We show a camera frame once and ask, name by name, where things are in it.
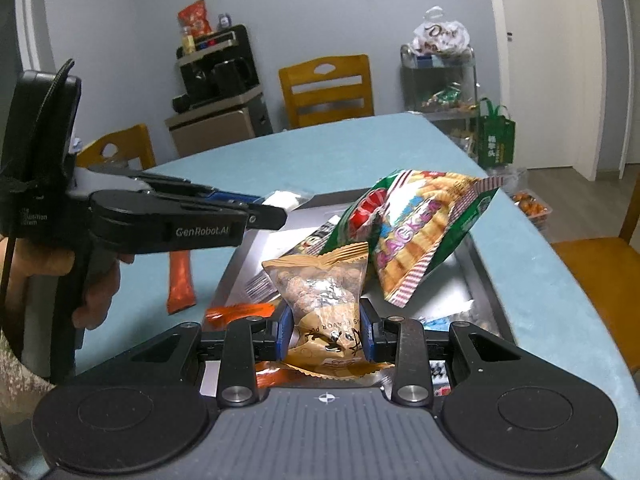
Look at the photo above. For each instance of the black kettle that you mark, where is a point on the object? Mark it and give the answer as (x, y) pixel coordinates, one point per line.
(231, 75)

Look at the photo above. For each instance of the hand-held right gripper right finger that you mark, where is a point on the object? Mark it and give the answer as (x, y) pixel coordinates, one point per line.
(369, 332)

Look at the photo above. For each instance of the clear box of snacks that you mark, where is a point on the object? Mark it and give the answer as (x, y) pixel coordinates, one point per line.
(532, 206)

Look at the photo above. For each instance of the blue white snack packet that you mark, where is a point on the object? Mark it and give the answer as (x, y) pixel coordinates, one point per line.
(437, 323)

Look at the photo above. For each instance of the white plastic bag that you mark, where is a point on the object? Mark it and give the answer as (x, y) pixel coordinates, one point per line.
(442, 32)

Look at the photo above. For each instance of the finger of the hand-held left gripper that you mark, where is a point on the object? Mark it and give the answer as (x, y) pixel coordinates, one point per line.
(235, 197)
(267, 217)

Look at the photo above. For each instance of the green striped snack bag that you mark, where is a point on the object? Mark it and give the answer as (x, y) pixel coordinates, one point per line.
(415, 230)

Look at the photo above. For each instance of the tan nut snack packet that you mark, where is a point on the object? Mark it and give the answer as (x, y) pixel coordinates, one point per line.
(320, 285)

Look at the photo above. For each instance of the wooden chair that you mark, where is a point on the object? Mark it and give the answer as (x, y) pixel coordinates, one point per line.
(325, 95)
(132, 147)
(595, 260)

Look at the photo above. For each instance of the small white packet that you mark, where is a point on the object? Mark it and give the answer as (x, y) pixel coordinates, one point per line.
(292, 199)

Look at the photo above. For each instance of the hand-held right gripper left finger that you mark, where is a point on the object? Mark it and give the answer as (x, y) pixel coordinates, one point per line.
(283, 335)

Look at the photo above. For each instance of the orange snack packet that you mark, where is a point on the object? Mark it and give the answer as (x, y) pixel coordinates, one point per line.
(235, 313)

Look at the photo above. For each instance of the red snack bag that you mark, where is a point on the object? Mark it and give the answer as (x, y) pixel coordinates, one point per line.
(196, 17)

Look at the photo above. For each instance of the black tea bar machine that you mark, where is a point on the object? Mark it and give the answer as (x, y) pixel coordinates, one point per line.
(220, 125)

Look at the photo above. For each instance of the long orange-red snack packet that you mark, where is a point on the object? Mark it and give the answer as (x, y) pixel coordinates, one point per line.
(181, 285)

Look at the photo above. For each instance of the pile of green packets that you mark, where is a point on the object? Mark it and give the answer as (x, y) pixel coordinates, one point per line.
(442, 96)

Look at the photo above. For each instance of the silver barcode snack packet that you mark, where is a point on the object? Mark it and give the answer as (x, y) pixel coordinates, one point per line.
(261, 287)

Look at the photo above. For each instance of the person's left hand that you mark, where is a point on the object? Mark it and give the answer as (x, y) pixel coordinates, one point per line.
(97, 295)

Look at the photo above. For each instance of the glass shelf cart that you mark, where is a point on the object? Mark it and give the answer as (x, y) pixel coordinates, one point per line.
(435, 72)

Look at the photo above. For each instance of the green tote bag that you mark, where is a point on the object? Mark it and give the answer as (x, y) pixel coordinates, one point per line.
(496, 137)

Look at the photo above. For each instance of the white door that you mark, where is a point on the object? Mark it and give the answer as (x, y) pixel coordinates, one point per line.
(600, 85)

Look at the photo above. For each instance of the yellow snack jar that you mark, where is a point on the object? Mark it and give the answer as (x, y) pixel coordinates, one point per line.
(188, 42)

